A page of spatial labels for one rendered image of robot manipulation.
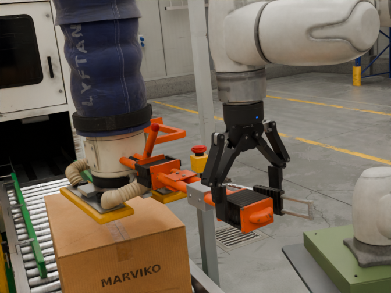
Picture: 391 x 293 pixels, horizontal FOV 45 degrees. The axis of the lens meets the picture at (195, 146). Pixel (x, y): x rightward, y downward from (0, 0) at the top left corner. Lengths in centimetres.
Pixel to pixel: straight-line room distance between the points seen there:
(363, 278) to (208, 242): 92
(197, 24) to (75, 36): 327
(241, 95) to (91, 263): 84
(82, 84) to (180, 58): 990
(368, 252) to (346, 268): 9
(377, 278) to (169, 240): 63
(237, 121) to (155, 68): 1010
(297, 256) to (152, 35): 947
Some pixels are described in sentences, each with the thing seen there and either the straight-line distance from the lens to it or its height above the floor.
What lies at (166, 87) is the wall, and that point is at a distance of 1089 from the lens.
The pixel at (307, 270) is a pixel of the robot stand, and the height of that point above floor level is 75.
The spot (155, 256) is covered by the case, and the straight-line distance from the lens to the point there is 153.
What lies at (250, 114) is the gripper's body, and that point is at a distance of 84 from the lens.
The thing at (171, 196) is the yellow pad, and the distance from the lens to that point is 133.
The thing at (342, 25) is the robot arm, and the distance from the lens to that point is 71.
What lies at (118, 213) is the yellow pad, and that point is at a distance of 126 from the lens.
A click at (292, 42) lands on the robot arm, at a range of 73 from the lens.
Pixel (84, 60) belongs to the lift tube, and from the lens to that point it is 128.
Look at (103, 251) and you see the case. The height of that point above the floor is 93.
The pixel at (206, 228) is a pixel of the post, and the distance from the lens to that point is 218.
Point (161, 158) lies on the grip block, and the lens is 123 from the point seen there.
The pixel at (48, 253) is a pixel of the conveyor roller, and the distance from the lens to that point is 250.
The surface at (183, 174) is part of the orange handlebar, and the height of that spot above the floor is 123.
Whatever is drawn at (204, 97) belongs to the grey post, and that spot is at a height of 87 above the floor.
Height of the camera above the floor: 157
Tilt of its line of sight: 15 degrees down
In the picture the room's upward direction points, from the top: 6 degrees counter-clockwise
